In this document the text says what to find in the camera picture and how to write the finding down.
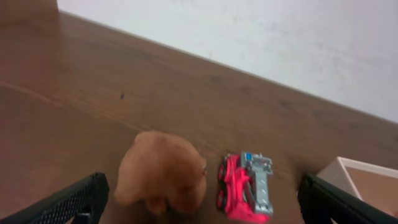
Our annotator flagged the brown plush toy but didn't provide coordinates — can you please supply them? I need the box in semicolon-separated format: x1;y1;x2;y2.
114;131;207;215

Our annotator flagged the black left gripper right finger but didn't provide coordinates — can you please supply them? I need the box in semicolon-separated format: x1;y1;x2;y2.
297;173;397;224

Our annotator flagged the white cardboard box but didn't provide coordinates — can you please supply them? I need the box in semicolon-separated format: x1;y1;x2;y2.
317;157;397;218

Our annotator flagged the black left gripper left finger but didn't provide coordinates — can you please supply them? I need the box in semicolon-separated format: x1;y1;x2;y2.
1;172;109;224

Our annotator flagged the red toy fire truck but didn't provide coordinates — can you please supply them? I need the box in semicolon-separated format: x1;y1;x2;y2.
216;152;274;223

